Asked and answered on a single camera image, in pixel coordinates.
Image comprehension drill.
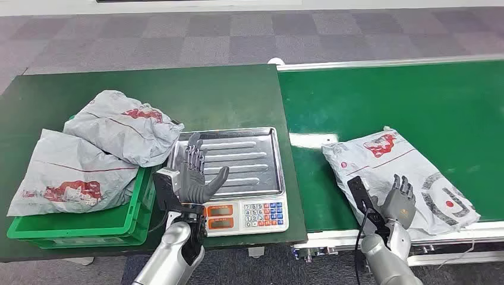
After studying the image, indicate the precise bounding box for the crumpled grey mailer package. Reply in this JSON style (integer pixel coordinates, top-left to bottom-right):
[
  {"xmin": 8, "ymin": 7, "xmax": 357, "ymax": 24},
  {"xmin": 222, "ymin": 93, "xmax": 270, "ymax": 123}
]
[{"xmin": 62, "ymin": 90, "xmax": 185, "ymax": 169}]

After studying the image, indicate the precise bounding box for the green conveyor belt machine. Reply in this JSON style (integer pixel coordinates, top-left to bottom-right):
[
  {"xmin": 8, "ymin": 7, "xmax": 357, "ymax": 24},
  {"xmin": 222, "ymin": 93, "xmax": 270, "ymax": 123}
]
[{"xmin": 276, "ymin": 53, "xmax": 504, "ymax": 272}]

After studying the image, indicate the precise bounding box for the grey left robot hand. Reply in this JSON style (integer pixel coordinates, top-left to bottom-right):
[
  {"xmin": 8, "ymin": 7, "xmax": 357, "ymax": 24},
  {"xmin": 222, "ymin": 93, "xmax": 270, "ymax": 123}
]
[{"xmin": 179, "ymin": 132, "xmax": 230, "ymax": 205}]

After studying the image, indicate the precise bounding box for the black right camera cable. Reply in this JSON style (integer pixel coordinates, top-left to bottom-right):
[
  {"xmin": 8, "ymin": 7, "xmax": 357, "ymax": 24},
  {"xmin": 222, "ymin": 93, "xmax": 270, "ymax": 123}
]
[{"xmin": 353, "ymin": 206, "xmax": 370, "ymax": 285}]

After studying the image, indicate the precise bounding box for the green plastic crate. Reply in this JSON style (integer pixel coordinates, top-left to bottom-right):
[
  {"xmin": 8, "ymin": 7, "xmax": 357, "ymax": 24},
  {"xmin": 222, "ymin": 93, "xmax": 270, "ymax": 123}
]
[{"xmin": 7, "ymin": 114, "xmax": 158, "ymax": 249}]

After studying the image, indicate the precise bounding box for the grey mailer package black logo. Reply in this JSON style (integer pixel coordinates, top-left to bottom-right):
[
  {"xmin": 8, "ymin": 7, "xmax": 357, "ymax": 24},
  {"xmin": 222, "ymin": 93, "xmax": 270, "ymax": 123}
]
[{"xmin": 322, "ymin": 126, "xmax": 481, "ymax": 240}]

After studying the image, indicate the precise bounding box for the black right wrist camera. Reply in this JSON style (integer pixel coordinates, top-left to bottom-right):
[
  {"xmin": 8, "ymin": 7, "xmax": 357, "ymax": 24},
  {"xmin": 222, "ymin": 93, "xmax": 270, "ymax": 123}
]
[{"xmin": 347, "ymin": 176, "xmax": 389, "ymax": 237}]

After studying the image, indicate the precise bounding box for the electronic scale with steel tray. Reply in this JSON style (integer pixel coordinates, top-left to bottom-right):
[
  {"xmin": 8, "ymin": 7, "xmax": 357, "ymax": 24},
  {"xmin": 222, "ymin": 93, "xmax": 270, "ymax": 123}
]
[{"xmin": 167, "ymin": 126, "xmax": 289, "ymax": 238}]

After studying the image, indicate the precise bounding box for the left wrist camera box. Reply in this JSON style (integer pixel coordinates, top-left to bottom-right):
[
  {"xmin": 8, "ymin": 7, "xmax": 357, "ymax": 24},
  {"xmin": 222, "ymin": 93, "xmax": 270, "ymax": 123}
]
[{"xmin": 152, "ymin": 167, "xmax": 182, "ymax": 213}]

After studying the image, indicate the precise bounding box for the flat grey mailer package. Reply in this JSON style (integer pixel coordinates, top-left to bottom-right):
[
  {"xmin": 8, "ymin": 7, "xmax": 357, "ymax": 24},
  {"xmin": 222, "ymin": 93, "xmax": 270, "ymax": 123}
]
[{"xmin": 7, "ymin": 129, "xmax": 140, "ymax": 217}]

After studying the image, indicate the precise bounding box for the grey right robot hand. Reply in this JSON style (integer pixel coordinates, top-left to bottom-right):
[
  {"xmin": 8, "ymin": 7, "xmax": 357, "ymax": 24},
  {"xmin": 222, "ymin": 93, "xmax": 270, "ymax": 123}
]
[{"xmin": 379, "ymin": 174, "xmax": 417, "ymax": 230}]

